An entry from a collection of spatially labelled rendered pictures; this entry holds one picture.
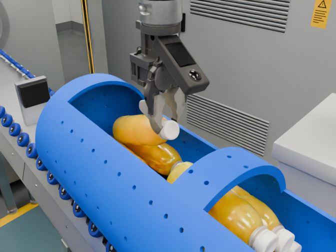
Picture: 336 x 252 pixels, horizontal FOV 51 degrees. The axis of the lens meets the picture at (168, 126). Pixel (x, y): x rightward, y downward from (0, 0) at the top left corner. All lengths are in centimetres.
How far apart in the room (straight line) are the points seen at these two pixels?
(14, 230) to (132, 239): 175
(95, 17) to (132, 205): 100
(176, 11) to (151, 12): 4
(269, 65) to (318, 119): 126
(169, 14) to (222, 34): 163
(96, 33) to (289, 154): 95
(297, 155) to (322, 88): 129
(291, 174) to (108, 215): 39
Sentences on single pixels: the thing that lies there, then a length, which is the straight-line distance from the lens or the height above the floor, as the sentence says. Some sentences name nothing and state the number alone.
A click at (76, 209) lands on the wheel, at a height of 96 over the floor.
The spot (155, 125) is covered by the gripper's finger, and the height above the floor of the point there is 120.
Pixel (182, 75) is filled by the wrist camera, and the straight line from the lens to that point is 57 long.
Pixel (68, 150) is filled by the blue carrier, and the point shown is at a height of 116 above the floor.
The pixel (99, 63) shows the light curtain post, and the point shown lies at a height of 102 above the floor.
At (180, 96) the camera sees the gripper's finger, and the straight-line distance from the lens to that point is 68.
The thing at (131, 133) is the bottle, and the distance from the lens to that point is 76.
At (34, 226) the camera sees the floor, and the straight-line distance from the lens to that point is 225.
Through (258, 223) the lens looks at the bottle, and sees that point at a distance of 54.
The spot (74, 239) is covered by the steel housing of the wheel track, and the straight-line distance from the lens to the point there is 92.
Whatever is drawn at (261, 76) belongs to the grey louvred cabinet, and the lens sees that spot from 214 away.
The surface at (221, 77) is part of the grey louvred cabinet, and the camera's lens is 230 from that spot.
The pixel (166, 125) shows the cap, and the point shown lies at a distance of 68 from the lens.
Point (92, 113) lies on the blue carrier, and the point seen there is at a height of 114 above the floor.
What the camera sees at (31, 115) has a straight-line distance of 128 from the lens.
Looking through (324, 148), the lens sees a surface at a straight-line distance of 76.
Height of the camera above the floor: 155
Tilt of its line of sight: 31 degrees down
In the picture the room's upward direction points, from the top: straight up
